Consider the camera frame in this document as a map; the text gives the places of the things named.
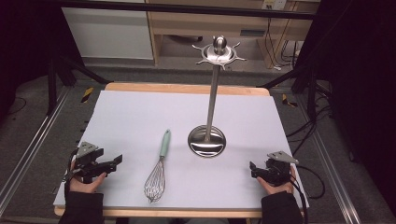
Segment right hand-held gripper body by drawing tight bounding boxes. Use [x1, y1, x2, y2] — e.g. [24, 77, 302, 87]
[261, 150, 300, 188]

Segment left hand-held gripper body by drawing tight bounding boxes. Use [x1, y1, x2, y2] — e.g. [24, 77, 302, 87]
[70, 141, 108, 185]

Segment green-handled wire whisk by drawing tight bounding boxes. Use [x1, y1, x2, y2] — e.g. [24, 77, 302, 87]
[143, 129, 172, 204]

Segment steel utensil stand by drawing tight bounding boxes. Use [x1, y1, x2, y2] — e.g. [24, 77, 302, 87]
[187, 35, 248, 159]

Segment person's right hand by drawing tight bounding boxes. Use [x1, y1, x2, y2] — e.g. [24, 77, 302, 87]
[257, 164, 297, 196]

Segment person's left hand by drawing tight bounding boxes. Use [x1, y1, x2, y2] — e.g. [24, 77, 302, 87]
[68, 159, 107, 194]

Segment white table mat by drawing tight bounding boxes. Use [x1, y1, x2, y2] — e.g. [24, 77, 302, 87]
[53, 90, 310, 209]

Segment yellow-black striped tape marker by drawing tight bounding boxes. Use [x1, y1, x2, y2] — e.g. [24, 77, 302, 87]
[281, 93, 299, 109]
[80, 86, 94, 104]

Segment black stand leg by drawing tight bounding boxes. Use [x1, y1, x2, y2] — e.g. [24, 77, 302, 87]
[46, 54, 112, 117]
[256, 65, 319, 120]

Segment wooden table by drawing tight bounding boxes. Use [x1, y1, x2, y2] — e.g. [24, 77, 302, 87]
[53, 81, 310, 218]

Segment black curtain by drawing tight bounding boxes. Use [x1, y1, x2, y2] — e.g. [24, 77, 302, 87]
[293, 0, 396, 216]
[0, 0, 85, 125]

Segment white cabinet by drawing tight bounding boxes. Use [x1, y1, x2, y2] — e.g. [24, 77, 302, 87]
[61, 7, 154, 61]

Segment wooden desk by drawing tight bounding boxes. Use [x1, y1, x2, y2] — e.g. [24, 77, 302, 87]
[145, 0, 322, 70]

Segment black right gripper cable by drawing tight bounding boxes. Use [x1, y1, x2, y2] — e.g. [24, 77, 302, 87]
[289, 163, 327, 224]

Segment black floor cables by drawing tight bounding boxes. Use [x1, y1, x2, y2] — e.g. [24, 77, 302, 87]
[285, 92, 334, 157]

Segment metal floor rail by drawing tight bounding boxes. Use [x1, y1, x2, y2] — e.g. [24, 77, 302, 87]
[294, 92, 362, 224]
[0, 86, 73, 217]

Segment cables under desk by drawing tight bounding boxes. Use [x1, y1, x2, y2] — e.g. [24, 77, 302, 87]
[263, 17, 302, 71]

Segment wall power outlet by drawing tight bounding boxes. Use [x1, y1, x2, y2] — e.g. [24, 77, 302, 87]
[262, 0, 288, 11]

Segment black frame crossbar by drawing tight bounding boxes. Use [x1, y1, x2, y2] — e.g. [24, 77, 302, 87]
[57, 0, 316, 21]

